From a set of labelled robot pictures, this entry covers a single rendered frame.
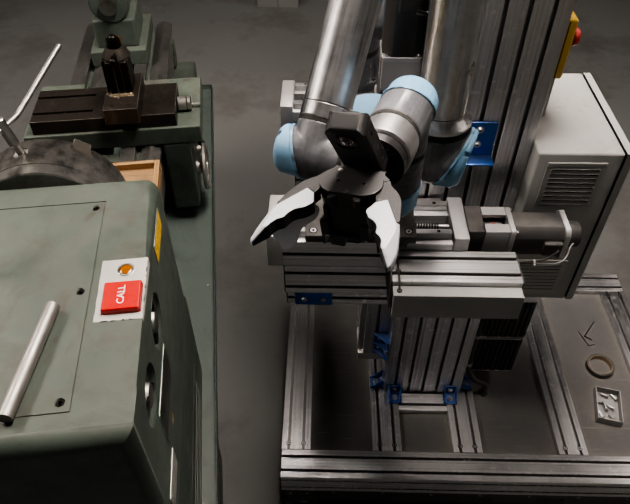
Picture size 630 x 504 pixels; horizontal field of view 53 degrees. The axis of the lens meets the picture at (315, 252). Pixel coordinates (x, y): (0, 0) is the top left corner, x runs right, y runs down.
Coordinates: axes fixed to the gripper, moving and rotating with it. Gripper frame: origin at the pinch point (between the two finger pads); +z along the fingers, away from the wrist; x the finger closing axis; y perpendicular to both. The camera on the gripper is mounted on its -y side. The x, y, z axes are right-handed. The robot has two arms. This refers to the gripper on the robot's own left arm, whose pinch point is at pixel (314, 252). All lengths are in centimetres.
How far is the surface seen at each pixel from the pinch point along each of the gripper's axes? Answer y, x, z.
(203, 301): 95, 77, -62
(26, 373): 25, 44, 10
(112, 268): 26, 46, -13
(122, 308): 26.4, 39.0, -5.8
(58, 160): 25, 77, -36
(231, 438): 150, 73, -48
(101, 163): 30, 74, -44
